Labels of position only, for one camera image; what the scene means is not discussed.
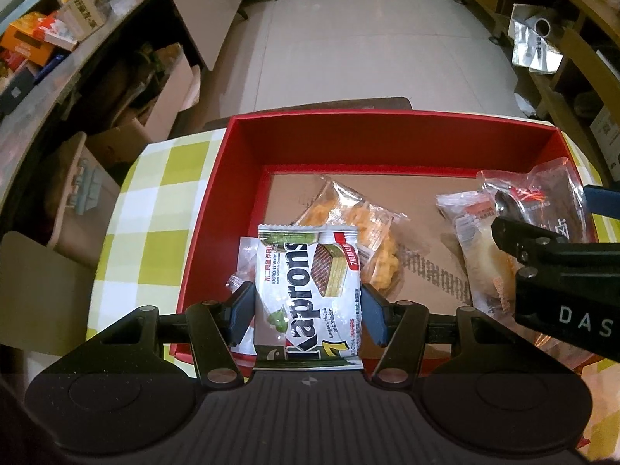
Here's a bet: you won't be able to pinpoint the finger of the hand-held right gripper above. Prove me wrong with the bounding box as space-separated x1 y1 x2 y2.
583 183 620 217
491 215 620 273

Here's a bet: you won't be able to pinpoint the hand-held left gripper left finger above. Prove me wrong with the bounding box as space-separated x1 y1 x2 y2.
94 281 257 390

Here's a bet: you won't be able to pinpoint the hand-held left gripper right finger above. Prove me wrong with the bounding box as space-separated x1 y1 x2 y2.
361 282 536 389

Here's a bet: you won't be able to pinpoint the labelled vacuum food packet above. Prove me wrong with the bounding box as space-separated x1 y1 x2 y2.
477 157 601 253

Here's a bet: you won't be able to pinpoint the round bun packet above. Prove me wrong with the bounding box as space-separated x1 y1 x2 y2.
435 191 526 313

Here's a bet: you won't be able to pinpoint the pink sausage packet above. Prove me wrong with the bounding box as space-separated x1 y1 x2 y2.
225 236 260 354

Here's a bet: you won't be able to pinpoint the white green wafer packet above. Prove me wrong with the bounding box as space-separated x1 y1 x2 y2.
255 224 365 372

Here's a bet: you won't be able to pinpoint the clear cookie packet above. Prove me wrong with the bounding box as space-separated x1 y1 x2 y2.
293 176 409 298

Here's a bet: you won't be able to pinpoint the red cardboard box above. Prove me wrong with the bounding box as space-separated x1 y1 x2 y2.
169 110 606 376

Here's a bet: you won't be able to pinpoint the green checked tablecloth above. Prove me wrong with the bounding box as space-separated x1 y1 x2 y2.
86 128 620 388

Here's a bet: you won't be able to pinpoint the brown cardboard box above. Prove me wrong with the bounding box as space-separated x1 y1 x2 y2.
86 43 202 166

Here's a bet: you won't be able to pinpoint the curved dark counter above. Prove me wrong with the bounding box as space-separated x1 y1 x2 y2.
0 0 199 214

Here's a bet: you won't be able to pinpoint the light wooden panel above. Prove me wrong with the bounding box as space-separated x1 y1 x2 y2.
168 0 244 71

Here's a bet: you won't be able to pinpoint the white carton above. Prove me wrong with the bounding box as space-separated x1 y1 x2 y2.
55 0 111 43

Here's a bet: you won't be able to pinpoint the orange boxes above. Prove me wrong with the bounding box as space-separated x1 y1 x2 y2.
0 11 79 67

